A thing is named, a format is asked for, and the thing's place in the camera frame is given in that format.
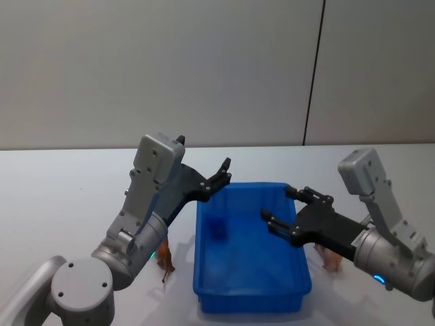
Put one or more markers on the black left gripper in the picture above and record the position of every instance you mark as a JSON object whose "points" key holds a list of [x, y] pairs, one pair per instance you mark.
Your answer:
{"points": [[190, 185]]}

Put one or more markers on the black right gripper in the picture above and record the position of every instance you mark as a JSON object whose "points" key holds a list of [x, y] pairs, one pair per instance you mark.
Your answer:
{"points": [[323, 227]]}

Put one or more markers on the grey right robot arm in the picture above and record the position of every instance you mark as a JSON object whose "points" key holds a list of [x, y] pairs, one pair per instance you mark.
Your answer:
{"points": [[391, 258]]}

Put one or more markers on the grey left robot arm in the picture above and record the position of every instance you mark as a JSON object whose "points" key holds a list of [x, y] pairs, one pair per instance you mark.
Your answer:
{"points": [[81, 292]]}

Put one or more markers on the pink toy animal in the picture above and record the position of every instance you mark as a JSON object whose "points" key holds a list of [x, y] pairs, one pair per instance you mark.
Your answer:
{"points": [[331, 261]]}

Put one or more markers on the small blue toy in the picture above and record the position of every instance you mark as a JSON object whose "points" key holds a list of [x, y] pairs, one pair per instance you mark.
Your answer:
{"points": [[217, 228]]}

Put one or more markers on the blue plastic bin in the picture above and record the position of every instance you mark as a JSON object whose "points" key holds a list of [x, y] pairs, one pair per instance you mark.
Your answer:
{"points": [[251, 268]]}

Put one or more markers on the brown toy animal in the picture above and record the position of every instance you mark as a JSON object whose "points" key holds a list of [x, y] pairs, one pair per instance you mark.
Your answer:
{"points": [[164, 256]]}

